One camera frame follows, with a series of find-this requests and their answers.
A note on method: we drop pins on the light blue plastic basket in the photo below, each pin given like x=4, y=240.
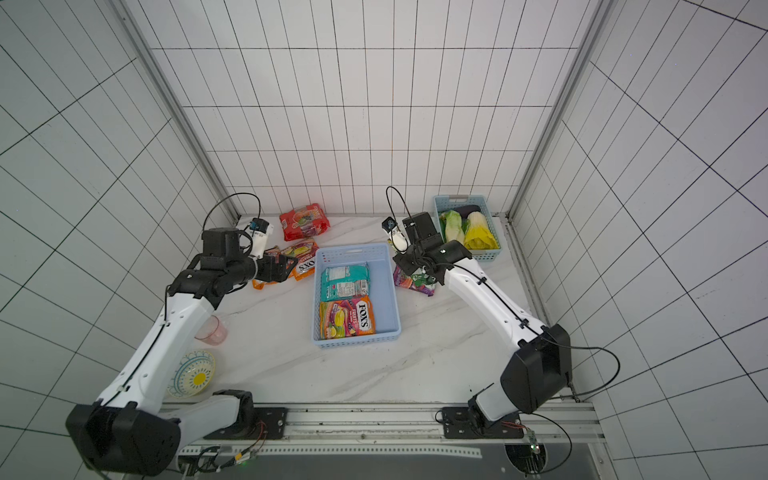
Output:
x=382, y=290

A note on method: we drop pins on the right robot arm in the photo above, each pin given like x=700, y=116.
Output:
x=540, y=362

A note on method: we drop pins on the yellow patterned bowl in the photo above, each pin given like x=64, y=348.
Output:
x=193, y=374

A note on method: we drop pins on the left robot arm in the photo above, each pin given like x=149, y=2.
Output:
x=123, y=431

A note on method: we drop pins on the green cabbage toy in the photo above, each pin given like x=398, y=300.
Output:
x=452, y=226

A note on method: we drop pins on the pink green Fox's bag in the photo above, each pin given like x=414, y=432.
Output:
x=261, y=282

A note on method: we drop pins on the dark eggplant toy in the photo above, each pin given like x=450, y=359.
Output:
x=466, y=210

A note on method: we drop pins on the pink plastic cup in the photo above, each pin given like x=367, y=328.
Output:
x=213, y=332

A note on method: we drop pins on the purple Fox's candy bag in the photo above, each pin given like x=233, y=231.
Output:
x=419, y=281

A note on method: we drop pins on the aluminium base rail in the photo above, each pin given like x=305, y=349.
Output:
x=403, y=428

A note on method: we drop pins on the yellow cabbage toy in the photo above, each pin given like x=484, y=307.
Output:
x=478, y=235

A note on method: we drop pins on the pink yellow Fox's bag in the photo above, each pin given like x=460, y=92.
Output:
x=346, y=318

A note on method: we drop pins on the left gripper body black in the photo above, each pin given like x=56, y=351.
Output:
x=248, y=267

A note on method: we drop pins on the orange Fox's candy bag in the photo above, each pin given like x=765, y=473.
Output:
x=305, y=254

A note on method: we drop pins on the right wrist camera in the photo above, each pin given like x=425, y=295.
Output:
x=396, y=238

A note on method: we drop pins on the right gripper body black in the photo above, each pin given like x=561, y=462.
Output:
x=417, y=261

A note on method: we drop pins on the red candy bag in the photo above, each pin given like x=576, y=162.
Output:
x=304, y=222

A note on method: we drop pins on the teal candy bag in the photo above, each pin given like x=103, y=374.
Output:
x=344, y=282

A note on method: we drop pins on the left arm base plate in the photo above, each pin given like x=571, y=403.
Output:
x=264, y=423

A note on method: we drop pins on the small teal vegetable basket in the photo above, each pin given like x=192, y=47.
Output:
x=443, y=203

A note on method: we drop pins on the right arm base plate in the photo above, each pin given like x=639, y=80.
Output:
x=474, y=423

